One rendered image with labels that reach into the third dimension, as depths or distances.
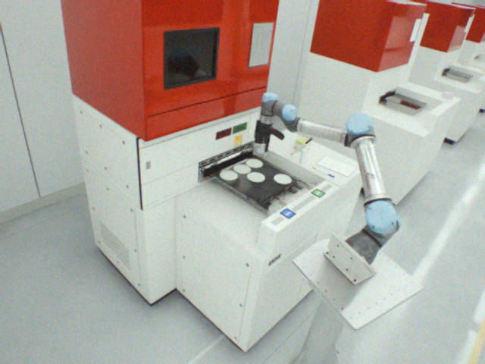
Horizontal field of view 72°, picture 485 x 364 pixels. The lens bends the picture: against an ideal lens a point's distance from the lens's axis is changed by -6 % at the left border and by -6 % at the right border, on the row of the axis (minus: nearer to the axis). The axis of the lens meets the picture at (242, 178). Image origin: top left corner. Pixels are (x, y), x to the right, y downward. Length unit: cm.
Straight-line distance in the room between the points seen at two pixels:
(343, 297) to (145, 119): 110
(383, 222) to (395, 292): 36
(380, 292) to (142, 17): 145
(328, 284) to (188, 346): 103
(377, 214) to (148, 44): 110
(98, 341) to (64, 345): 19
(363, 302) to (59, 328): 175
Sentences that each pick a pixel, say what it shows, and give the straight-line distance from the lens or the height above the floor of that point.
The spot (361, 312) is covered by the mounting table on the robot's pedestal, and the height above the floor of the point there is 82.
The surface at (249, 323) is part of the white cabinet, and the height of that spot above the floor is 35.
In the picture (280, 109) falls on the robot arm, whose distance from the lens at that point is 177.
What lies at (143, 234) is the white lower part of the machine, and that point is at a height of 65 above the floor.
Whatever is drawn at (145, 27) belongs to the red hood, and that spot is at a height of 170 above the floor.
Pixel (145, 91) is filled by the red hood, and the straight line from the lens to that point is 148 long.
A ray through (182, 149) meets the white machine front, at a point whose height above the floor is 109.
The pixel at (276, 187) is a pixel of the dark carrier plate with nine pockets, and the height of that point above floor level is 90.
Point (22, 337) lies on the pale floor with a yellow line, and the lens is 250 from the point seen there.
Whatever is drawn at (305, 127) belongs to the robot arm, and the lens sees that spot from 184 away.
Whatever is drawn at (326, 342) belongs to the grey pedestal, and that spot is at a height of 34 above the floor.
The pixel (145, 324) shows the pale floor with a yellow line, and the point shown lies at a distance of 237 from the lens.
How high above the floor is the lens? 194
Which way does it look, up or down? 32 degrees down
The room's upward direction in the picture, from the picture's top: 7 degrees clockwise
